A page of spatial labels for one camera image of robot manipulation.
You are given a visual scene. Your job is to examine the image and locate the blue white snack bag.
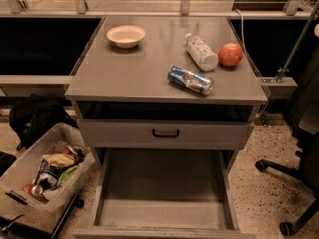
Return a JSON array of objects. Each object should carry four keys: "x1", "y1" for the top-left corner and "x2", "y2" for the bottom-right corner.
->
[{"x1": 34, "y1": 160, "x2": 61, "y2": 190}]

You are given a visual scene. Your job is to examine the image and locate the blue soda can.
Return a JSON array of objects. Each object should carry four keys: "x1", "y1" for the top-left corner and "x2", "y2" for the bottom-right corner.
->
[{"x1": 167, "y1": 65, "x2": 214, "y2": 96}]

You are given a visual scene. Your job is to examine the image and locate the metal support rod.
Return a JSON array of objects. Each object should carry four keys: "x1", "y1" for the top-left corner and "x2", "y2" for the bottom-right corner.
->
[{"x1": 272, "y1": 0, "x2": 319, "y2": 83}]

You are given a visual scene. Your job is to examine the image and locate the clear plastic bin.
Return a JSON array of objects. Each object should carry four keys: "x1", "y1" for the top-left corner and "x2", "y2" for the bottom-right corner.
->
[{"x1": 0, "y1": 123, "x2": 96, "y2": 217}]

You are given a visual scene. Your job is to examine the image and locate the black drawer handle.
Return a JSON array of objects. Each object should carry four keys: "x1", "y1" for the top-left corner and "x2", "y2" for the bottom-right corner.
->
[{"x1": 152, "y1": 129, "x2": 180, "y2": 138}]

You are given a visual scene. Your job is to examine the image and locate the open grey drawer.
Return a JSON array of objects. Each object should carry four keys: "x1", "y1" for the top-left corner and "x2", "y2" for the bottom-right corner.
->
[{"x1": 73, "y1": 149, "x2": 256, "y2": 239}]

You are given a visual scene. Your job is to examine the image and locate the yellow chip bag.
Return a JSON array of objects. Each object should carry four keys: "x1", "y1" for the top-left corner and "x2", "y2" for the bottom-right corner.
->
[{"x1": 43, "y1": 153, "x2": 76, "y2": 168}]

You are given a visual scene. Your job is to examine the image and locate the red apple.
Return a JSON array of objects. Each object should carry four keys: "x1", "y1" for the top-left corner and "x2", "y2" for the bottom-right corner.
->
[{"x1": 218, "y1": 43, "x2": 243, "y2": 67}]

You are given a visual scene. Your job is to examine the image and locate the silver can in bin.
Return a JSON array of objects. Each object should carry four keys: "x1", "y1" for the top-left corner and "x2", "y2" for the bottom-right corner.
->
[{"x1": 31, "y1": 185, "x2": 43, "y2": 197}]

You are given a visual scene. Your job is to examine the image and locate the green snack bag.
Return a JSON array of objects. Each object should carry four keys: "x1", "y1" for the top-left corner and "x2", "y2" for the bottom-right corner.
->
[{"x1": 57, "y1": 165, "x2": 78, "y2": 187}]

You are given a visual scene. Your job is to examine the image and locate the black backpack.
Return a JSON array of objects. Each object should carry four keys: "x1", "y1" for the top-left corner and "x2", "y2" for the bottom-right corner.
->
[{"x1": 9, "y1": 95, "x2": 77, "y2": 151}]

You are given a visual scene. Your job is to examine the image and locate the black office chair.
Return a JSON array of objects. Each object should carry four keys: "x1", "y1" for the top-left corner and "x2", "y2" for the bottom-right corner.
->
[{"x1": 255, "y1": 47, "x2": 319, "y2": 236}]

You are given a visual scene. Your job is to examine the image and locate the grey drawer cabinet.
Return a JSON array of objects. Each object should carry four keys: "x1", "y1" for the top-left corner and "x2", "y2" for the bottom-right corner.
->
[{"x1": 64, "y1": 15, "x2": 269, "y2": 239}]

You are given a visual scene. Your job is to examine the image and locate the closed grey drawer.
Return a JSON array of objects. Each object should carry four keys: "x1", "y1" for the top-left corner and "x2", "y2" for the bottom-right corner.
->
[{"x1": 79, "y1": 119, "x2": 254, "y2": 150}]

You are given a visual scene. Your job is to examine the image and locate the white bowl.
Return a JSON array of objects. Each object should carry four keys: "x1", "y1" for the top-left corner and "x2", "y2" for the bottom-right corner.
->
[{"x1": 106, "y1": 25, "x2": 146, "y2": 49}]

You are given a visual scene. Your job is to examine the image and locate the clear plastic water bottle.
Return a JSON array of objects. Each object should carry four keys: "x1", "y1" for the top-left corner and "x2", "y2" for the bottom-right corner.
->
[{"x1": 185, "y1": 33, "x2": 218, "y2": 72}]

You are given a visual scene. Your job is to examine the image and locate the white cable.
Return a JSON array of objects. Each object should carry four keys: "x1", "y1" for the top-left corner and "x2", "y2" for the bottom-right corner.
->
[{"x1": 234, "y1": 8, "x2": 248, "y2": 53}]

